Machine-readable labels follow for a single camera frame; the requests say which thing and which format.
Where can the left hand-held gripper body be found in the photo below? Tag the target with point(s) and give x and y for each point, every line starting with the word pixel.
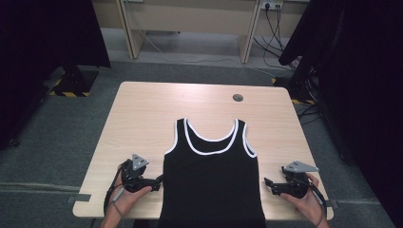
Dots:
pixel 134 177

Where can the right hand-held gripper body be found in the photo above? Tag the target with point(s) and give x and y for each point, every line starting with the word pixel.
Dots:
pixel 294 185

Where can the black tank top white trim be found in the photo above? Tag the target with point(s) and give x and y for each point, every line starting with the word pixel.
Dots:
pixel 209 186

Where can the person's right hand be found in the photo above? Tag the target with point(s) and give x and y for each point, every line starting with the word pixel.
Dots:
pixel 309 205

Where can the person's left hand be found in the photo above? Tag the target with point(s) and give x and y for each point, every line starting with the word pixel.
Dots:
pixel 126 201

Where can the grey floor tape strip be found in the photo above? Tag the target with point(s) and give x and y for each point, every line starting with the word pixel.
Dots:
pixel 331 203
pixel 79 198

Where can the black stand base striped tape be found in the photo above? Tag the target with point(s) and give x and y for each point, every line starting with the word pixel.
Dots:
pixel 294 90
pixel 76 84

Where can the black curtain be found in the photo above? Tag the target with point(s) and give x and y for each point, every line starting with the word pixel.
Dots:
pixel 364 79
pixel 41 47

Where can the beige wooden desk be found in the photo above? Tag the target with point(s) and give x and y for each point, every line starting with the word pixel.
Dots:
pixel 190 15

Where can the white wall socket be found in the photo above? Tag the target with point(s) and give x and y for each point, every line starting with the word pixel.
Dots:
pixel 272 3

